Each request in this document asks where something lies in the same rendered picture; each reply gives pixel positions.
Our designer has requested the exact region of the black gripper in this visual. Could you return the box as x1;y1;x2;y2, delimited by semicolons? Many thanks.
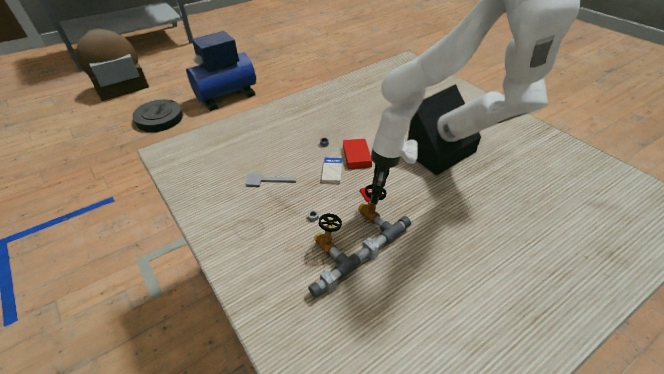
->
370;148;401;205

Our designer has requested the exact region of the red square tag with gold chain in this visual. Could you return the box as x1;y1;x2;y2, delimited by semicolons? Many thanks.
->
360;187;370;202

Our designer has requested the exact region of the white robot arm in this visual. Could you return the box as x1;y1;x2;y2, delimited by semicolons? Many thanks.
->
373;0;580;164

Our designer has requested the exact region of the grey hex nut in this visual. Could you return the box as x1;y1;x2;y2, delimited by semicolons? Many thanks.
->
308;210;319;222

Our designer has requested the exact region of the red rectangular box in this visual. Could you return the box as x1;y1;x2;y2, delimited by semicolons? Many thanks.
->
343;138;372;169

